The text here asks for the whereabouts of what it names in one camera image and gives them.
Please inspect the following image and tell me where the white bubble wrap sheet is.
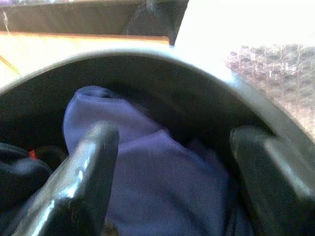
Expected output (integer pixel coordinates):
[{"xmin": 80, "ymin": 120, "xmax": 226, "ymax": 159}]
[{"xmin": 225, "ymin": 44, "xmax": 315, "ymax": 138}]

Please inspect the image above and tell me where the white front-load washing machine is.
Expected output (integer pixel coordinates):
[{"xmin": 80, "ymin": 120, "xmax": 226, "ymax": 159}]
[{"xmin": 173, "ymin": 0, "xmax": 315, "ymax": 59}]

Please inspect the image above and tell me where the dark cabinet plinth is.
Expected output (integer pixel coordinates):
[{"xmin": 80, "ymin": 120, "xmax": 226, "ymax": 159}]
[{"xmin": 0, "ymin": 0, "xmax": 190, "ymax": 47}]

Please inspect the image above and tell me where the dark navy garment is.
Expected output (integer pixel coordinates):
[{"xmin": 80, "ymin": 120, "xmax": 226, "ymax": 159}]
[{"xmin": 0, "ymin": 142, "xmax": 67, "ymax": 214}]

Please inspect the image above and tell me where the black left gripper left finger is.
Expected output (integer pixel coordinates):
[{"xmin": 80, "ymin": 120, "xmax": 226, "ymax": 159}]
[{"xmin": 9, "ymin": 120, "xmax": 120, "ymax": 236}]

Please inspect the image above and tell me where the purple cloth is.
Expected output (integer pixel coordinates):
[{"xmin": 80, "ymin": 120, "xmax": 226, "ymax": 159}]
[{"xmin": 63, "ymin": 85, "xmax": 249, "ymax": 236}]

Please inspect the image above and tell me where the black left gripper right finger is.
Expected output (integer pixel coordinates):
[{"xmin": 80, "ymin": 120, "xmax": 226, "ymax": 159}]
[{"xmin": 230, "ymin": 125, "xmax": 315, "ymax": 236}]

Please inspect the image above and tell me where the round black laundry basket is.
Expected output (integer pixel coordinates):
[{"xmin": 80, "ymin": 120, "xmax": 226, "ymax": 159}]
[{"xmin": 0, "ymin": 48, "xmax": 315, "ymax": 236}]

